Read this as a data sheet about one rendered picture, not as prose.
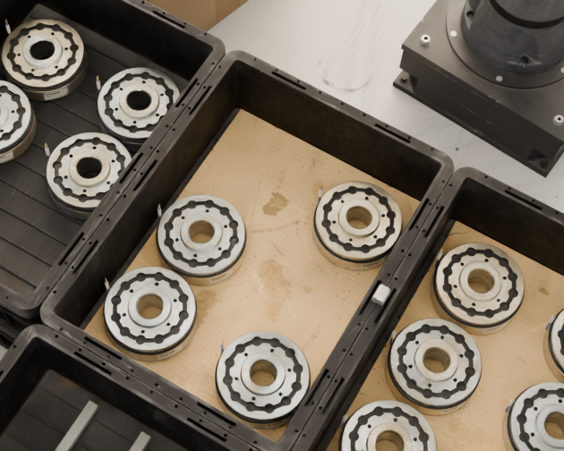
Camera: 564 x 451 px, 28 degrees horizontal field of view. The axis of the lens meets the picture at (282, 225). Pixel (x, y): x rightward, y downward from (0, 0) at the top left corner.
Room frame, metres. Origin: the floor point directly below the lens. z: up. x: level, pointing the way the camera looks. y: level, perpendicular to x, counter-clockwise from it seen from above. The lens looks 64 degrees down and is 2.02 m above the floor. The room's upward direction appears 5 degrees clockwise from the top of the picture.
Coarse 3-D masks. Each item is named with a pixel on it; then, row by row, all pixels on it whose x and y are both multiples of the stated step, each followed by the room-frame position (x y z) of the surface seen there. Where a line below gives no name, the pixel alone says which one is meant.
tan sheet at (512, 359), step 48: (480, 240) 0.59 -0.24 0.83; (480, 288) 0.53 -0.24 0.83; (528, 288) 0.53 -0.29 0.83; (480, 336) 0.47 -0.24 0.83; (528, 336) 0.47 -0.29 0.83; (384, 384) 0.40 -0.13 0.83; (480, 384) 0.41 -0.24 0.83; (528, 384) 0.42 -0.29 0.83; (336, 432) 0.34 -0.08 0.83; (480, 432) 0.36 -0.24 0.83
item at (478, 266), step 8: (472, 264) 0.54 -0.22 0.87; (480, 264) 0.54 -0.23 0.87; (488, 264) 0.54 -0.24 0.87; (464, 272) 0.53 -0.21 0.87; (472, 272) 0.53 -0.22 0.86; (488, 272) 0.53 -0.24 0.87; (496, 272) 0.53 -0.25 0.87; (464, 280) 0.52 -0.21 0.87; (496, 280) 0.52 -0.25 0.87; (464, 288) 0.51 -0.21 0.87; (496, 288) 0.51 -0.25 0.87; (472, 296) 0.50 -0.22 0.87; (480, 296) 0.50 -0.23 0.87; (488, 296) 0.50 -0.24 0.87; (496, 296) 0.51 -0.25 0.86
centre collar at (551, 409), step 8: (544, 408) 0.38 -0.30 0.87; (552, 408) 0.38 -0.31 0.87; (560, 408) 0.38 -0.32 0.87; (536, 416) 0.37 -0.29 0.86; (544, 416) 0.37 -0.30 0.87; (536, 424) 0.36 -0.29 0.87; (536, 432) 0.35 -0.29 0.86; (544, 432) 0.35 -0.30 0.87; (544, 440) 0.34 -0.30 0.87; (552, 440) 0.34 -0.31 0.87; (560, 440) 0.34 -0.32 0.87; (560, 448) 0.34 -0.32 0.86
